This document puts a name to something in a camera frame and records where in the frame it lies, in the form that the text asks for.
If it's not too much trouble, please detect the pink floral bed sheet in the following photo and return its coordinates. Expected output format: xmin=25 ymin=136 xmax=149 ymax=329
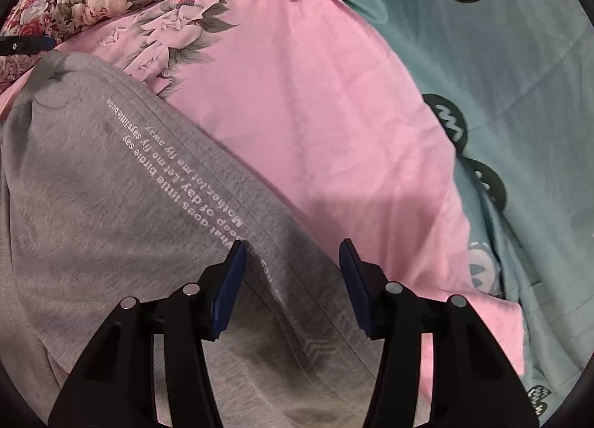
xmin=0 ymin=0 xmax=528 ymax=428

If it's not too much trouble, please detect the teal heart-print quilt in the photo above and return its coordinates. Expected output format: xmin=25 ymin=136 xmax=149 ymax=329
xmin=344 ymin=0 xmax=593 ymax=425

